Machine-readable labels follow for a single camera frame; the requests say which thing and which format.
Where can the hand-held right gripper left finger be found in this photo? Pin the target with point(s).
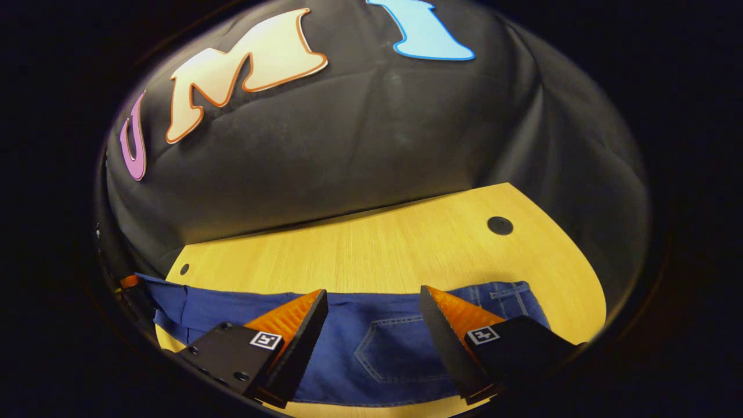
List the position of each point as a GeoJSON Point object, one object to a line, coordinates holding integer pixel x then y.
{"type": "Point", "coordinates": [303, 348]}

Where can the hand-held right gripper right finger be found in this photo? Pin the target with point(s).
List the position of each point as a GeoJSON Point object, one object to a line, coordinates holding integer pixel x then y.
{"type": "Point", "coordinates": [444, 345]}

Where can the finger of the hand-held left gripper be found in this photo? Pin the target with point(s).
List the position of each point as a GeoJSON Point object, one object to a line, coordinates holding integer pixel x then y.
{"type": "Point", "coordinates": [129, 281]}

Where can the blue denim jeans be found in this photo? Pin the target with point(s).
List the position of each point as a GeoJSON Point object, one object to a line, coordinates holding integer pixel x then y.
{"type": "Point", "coordinates": [383, 348]}

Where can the black backdrop cloth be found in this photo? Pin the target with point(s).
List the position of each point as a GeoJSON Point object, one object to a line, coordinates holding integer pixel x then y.
{"type": "Point", "coordinates": [371, 151]}

